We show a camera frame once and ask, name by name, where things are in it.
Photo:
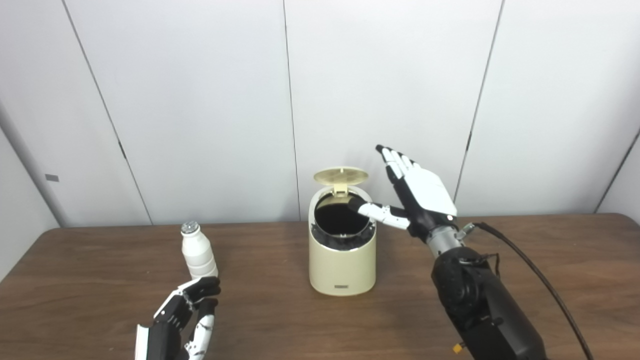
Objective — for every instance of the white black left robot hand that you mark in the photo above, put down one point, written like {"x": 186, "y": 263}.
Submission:
{"x": 167, "y": 332}

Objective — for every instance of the small white plastic bottle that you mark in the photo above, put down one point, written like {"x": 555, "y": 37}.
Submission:
{"x": 197, "y": 252}

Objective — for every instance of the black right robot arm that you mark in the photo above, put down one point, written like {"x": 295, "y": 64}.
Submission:
{"x": 485, "y": 305}

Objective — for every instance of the black panel hinge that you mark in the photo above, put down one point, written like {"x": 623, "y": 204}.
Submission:
{"x": 122, "y": 150}
{"x": 469, "y": 141}

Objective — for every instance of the cream round bin lid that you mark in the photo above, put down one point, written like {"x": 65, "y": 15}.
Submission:
{"x": 340, "y": 176}

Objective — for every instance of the black bin liner bag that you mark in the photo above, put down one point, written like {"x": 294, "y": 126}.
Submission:
{"x": 337, "y": 222}

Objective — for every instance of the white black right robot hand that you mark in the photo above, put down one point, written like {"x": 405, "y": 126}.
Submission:
{"x": 427, "y": 192}

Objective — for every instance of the cream-colored bin body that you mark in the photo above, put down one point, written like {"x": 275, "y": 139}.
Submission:
{"x": 342, "y": 267}

